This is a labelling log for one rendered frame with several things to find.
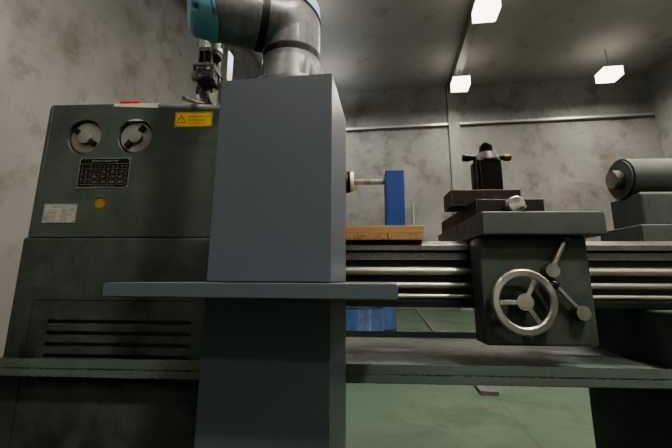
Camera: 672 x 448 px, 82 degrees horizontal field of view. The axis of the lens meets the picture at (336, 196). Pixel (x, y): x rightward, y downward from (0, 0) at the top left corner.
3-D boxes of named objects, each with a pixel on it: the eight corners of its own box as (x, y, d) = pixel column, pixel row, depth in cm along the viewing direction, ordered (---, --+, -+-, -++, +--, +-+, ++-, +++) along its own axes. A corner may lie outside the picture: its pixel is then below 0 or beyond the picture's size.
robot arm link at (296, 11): (329, 48, 75) (330, -11, 78) (261, 31, 70) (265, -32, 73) (310, 77, 86) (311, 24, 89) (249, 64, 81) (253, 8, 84)
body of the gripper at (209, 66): (189, 80, 120) (193, 46, 123) (200, 93, 129) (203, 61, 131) (213, 80, 120) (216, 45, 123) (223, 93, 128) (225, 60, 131)
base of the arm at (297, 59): (320, 80, 68) (321, 31, 70) (239, 86, 70) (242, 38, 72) (333, 115, 83) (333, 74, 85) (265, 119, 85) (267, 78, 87)
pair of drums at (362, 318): (397, 350, 419) (395, 276, 436) (402, 374, 314) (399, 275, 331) (336, 349, 427) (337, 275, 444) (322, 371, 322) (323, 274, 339)
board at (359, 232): (317, 239, 109) (317, 225, 110) (326, 249, 144) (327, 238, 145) (424, 239, 107) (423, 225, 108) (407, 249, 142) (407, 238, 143)
